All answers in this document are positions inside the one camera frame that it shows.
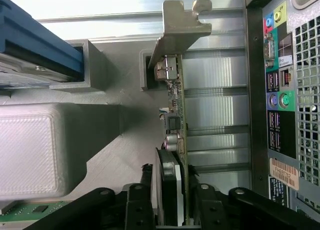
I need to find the grey printed parts rack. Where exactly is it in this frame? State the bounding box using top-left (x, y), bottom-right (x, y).
top-left (0, 38), bottom-right (186, 212)

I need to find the orange service tag sticker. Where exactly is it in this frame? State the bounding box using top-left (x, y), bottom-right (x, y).
top-left (269, 157), bottom-right (300, 190)

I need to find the green RAM stick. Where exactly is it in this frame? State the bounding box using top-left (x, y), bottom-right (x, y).
top-left (0, 201), bottom-right (76, 223)

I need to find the black and grey PC case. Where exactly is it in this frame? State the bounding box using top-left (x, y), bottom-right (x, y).
top-left (244, 0), bottom-right (320, 230)

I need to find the hard disk in blue caddy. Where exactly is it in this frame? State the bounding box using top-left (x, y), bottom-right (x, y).
top-left (0, 0), bottom-right (84, 91)

